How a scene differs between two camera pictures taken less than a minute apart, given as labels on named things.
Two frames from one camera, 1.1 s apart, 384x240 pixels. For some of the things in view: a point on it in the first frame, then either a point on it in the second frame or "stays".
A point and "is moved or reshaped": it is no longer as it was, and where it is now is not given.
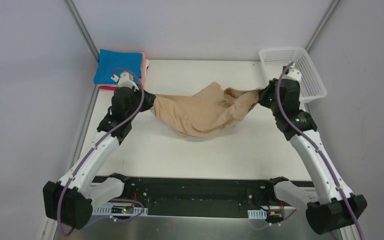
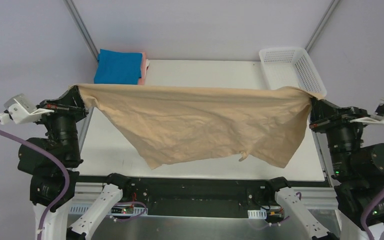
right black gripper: (266, 96) to (332, 120)
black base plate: (192, 192) stays
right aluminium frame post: (322, 24) stays
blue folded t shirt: (114, 64) stays
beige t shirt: (211, 109) is moved or reshaped
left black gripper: (144, 102) to (64, 108)
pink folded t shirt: (143, 68) stays
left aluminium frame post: (82, 28) stays
